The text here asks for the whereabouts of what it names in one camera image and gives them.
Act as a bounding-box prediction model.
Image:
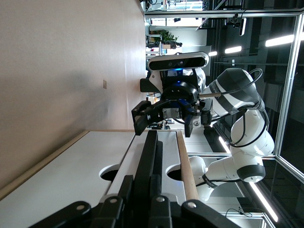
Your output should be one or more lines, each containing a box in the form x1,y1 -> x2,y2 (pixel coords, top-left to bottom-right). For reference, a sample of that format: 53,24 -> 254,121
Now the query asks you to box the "white drawer with handle mount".
105,131 -> 187,208

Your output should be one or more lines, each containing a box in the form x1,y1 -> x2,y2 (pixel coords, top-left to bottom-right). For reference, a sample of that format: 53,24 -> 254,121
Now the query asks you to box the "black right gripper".
131,81 -> 214,138

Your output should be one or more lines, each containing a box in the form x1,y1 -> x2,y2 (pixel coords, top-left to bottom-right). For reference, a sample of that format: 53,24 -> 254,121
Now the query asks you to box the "ceiling light strip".
265,34 -> 295,48
248,181 -> 279,223
224,45 -> 243,54

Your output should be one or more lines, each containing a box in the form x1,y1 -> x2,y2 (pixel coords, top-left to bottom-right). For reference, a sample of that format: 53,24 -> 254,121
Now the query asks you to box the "black metal drawer handle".
133,130 -> 165,205

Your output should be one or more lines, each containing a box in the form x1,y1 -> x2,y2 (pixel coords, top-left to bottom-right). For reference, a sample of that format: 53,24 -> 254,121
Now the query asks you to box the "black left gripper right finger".
148,174 -> 240,228

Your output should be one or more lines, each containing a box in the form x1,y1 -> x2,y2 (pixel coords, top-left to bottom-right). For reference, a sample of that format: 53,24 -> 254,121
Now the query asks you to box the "thin black cable loop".
225,207 -> 254,218

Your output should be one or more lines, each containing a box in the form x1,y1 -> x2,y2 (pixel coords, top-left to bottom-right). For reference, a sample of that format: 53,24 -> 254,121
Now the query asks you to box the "aluminium cell frame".
144,9 -> 304,228

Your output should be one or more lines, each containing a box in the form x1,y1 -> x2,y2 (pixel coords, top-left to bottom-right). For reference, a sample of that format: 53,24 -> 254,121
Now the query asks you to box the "white drawer without handle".
0,131 -> 136,228

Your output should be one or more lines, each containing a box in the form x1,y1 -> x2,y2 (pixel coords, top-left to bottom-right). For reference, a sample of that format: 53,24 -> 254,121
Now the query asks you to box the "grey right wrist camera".
147,51 -> 210,72

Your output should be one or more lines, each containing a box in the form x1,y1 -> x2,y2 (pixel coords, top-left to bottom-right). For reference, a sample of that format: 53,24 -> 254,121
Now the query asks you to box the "green potted plant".
156,29 -> 180,44

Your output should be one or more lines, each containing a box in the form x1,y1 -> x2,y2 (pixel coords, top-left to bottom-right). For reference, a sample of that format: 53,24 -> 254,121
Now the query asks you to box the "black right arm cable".
197,68 -> 270,148

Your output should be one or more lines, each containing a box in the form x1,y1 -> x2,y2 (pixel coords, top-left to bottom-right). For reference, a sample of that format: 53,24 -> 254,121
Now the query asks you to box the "wooden drawer cabinet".
0,129 -> 200,201

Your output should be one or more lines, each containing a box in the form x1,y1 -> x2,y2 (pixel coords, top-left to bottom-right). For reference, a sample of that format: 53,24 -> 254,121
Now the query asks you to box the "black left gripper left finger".
28,175 -> 135,228

